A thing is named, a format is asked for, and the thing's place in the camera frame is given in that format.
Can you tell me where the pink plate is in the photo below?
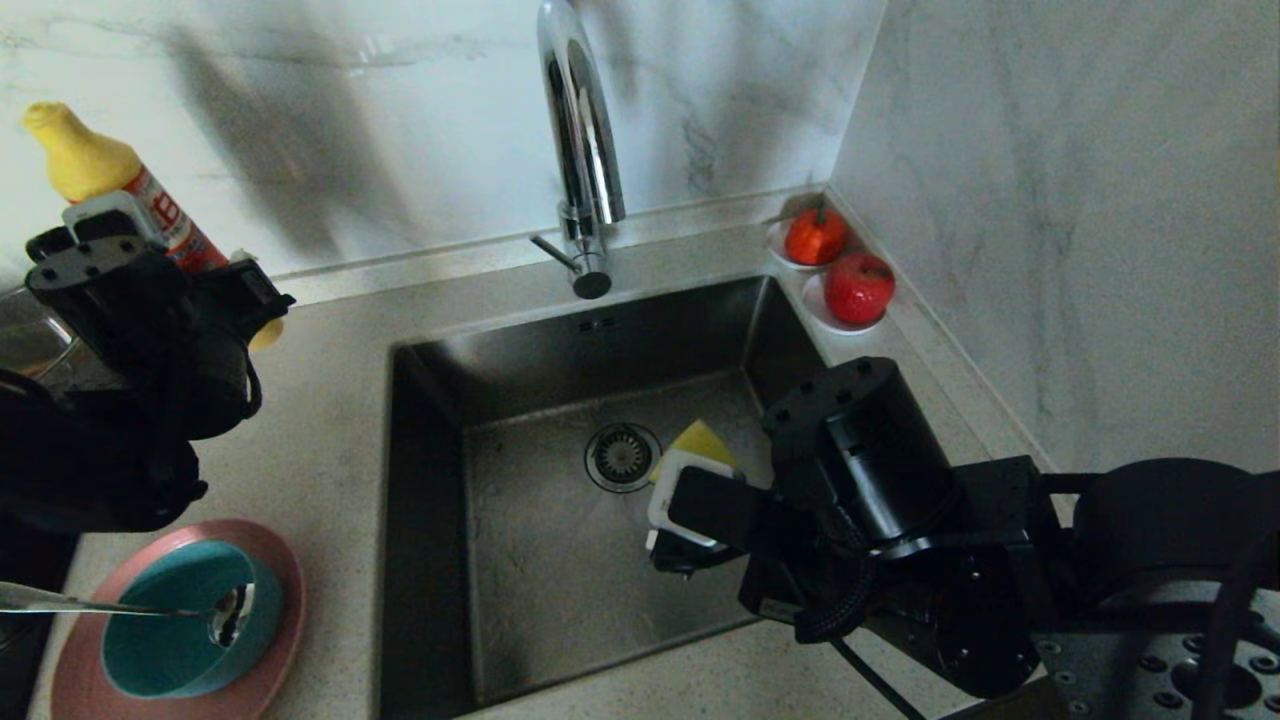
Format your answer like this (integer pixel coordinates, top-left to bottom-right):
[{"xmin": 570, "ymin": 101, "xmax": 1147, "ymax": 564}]
[{"xmin": 50, "ymin": 517, "xmax": 307, "ymax": 720}]

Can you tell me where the metal spoon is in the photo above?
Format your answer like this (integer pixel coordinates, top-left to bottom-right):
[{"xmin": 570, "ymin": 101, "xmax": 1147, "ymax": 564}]
[{"xmin": 0, "ymin": 580, "xmax": 251, "ymax": 648}]

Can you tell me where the orange dish soap bottle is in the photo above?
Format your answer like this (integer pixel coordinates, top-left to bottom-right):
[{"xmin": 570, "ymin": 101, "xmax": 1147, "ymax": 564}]
[{"xmin": 22, "ymin": 100, "xmax": 286, "ymax": 353}]

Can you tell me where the chrome gooseneck faucet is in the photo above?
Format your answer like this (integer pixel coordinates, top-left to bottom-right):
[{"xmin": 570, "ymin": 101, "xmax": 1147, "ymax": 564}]
[{"xmin": 530, "ymin": 0, "xmax": 629, "ymax": 301}]

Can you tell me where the grey robot torso plate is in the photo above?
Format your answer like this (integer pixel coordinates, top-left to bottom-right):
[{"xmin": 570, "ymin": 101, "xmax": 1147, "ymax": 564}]
[{"xmin": 1035, "ymin": 590, "xmax": 1280, "ymax": 720}]

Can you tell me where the black stovetop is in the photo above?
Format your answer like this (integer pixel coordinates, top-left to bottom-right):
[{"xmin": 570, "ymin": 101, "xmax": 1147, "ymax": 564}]
[{"xmin": 0, "ymin": 525, "xmax": 79, "ymax": 720}]

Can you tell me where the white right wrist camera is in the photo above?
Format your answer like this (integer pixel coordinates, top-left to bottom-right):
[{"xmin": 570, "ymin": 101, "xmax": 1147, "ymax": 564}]
[{"xmin": 646, "ymin": 448, "xmax": 773, "ymax": 553}]

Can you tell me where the red tomato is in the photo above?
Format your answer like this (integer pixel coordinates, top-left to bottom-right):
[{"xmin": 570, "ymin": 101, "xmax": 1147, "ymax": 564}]
[{"xmin": 785, "ymin": 200, "xmax": 849, "ymax": 267}]

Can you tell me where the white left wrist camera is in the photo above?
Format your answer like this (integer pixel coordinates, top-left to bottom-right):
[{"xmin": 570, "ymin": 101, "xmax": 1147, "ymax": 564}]
[{"xmin": 60, "ymin": 190, "xmax": 169, "ymax": 249}]

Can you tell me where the round sink drain strainer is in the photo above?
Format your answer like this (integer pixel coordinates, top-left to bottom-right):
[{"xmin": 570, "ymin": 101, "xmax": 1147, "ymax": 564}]
[{"xmin": 585, "ymin": 422, "xmax": 664, "ymax": 495}]

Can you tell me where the small white dish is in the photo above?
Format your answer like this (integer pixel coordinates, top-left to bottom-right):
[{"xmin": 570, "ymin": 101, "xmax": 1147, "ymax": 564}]
[
  {"xmin": 766, "ymin": 220, "xmax": 851, "ymax": 273},
  {"xmin": 802, "ymin": 272, "xmax": 889, "ymax": 336}
]

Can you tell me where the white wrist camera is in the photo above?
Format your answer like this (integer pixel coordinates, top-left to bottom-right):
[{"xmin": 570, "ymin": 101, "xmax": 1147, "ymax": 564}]
[
  {"xmin": 646, "ymin": 448, "xmax": 773, "ymax": 553},
  {"xmin": 60, "ymin": 190, "xmax": 169, "ymax": 249}
]

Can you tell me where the teal bowl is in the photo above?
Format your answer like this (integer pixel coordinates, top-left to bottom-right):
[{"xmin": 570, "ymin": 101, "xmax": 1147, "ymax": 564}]
[{"xmin": 101, "ymin": 540, "xmax": 284, "ymax": 698}]

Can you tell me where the red apple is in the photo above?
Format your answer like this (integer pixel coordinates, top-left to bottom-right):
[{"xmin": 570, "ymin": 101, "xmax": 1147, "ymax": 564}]
[{"xmin": 823, "ymin": 253, "xmax": 896, "ymax": 327}]

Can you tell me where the yellow green sponge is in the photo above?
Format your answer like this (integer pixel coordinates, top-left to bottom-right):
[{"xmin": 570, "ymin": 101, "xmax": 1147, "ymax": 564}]
[{"xmin": 652, "ymin": 419, "xmax": 739, "ymax": 483}]

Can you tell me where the thick black cable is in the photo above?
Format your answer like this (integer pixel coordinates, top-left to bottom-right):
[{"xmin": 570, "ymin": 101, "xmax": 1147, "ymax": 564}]
[{"xmin": 1195, "ymin": 520, "xmax": 1280, "ymax": 720}]

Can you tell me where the stainless steel sink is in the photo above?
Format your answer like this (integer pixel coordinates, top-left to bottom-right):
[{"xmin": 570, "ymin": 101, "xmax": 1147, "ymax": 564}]
[{"xmin": 378, "ymin": 275, "xmax": 936, "ymax": 720}]

